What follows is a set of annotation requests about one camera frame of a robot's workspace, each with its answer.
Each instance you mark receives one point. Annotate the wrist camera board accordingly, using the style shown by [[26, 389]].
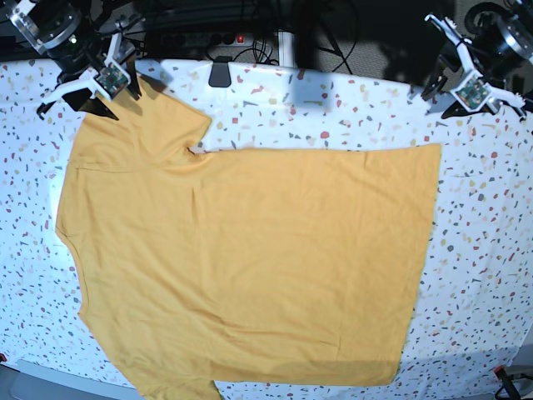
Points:
[[472, 94], [112, 79]]

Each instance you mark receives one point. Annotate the black table clamp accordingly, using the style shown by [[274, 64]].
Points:
[[220, 76]]

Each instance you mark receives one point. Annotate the terrazzo patterned table cloth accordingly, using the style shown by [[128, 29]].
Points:
[[474, 302]]

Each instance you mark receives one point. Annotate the red black clamp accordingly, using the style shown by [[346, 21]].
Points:
[[507, 389]]

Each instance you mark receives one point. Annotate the white power strip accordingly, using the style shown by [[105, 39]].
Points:
[[169, 40]]

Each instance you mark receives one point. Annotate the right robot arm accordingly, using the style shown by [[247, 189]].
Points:
[[39, 20]]

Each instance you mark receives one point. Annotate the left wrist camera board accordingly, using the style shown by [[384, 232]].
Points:
[[472, 94]]

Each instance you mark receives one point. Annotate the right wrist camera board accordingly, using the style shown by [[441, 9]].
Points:
[[112, 79]]

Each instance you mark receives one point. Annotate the yellow T-shirt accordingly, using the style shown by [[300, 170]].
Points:
[[260, 265]]

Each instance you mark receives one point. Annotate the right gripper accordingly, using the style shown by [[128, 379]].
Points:
[[81, 55]]

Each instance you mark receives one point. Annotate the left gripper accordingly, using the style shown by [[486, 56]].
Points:
[[496, 48]]

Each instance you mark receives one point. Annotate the white metal post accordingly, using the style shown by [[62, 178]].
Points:
[[286, 49]]

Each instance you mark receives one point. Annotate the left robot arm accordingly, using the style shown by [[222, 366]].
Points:
[[516, 7]]

